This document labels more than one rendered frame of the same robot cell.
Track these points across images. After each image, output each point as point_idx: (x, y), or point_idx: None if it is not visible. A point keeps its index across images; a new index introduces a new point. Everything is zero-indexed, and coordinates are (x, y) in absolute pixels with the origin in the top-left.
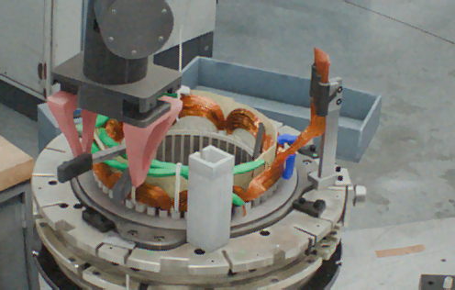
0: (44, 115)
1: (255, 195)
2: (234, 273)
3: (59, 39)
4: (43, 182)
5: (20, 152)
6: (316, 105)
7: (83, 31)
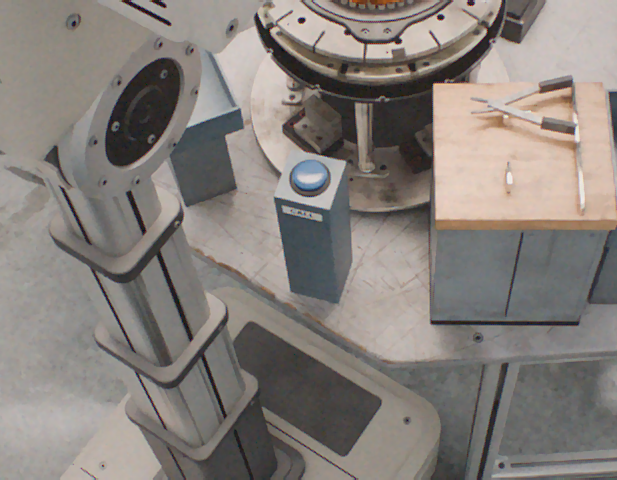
0: (336, 191)
1: None
2: None
3: None
4: (477, 6)
5: (437, 97)
6: None
7: (176, 287)
